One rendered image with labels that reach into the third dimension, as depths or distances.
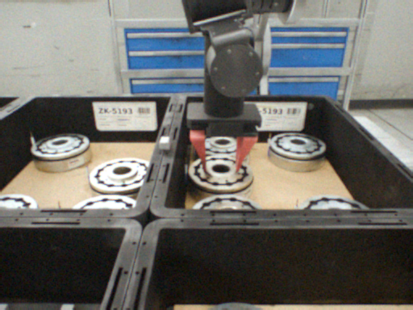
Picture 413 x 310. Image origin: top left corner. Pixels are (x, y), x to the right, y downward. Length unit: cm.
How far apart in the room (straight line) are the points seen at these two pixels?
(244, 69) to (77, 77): 312
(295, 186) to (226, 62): 28
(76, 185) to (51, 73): 295
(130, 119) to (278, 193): 33
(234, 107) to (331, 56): 216
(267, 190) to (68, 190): 32
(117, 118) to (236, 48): 40
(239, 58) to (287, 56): 213
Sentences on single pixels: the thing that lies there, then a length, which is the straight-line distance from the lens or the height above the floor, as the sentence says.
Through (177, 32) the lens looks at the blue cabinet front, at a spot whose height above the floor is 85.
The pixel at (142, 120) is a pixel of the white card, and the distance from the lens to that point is 69.
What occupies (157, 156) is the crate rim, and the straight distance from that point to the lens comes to 43.
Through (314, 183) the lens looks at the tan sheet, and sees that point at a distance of 58.
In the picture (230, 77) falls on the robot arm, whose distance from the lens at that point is 36.
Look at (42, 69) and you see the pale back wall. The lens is 353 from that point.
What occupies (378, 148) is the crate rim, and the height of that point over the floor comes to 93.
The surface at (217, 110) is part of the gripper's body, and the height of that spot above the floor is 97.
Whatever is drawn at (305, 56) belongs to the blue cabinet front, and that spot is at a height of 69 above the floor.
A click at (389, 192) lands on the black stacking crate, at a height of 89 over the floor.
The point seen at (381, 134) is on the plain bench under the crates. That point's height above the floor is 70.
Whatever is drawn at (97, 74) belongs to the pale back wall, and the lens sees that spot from 338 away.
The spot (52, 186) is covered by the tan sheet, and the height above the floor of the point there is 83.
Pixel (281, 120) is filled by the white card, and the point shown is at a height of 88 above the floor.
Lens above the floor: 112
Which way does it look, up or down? 28 degrees down
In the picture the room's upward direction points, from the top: straight up
